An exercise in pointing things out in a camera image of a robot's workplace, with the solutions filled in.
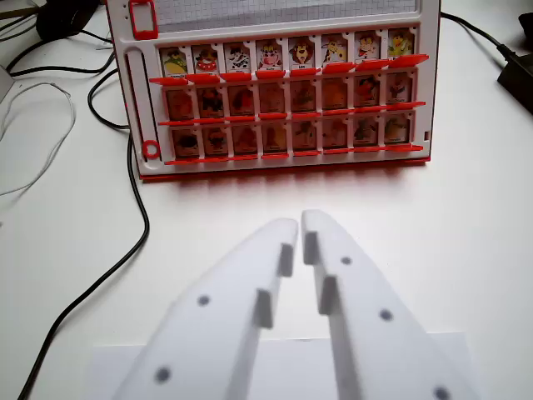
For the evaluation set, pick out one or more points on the black rounded object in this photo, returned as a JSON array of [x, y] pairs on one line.
[[58, 21]]

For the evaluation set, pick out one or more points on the black power adapter box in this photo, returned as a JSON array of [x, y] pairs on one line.
[[518, 75]]

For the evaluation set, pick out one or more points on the red and white game board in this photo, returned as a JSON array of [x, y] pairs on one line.
[[133, 104]]

